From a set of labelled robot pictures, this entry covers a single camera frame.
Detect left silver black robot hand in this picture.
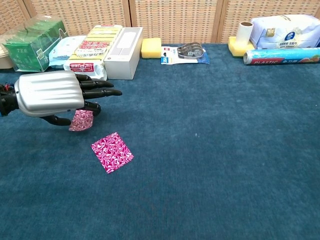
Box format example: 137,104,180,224
13,70,123,127

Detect magenta patterned card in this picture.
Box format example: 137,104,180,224
68,108,95,132
90,131,135,175

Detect light blue wet wipes pack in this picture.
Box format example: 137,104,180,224
48,34,87,70

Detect green tea bag box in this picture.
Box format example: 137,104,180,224
1,14,70,73

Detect beige lidded lunch box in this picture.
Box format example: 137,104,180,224
0,37,15,70

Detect yellow green sponge multipack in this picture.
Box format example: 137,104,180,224
61,24,124,85

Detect white power strip box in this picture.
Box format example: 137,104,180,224
103,26,145,81

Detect plain yellow sponge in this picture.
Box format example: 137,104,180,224
140,37,163,60
227,36,256,59

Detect correction tape blister pack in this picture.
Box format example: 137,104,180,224
160,42,211,65

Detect woven wooden folding screen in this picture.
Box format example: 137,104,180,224
0,0,320,48

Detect teal carpet table mat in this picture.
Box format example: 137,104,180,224
0,42,320,240

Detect white roll cardboard core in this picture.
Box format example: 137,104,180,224
236,21,255,46

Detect blue plastic wrap roll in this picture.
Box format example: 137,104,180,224
243,47,320,66

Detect blue white tissue pack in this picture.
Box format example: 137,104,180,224
249,14,320,50

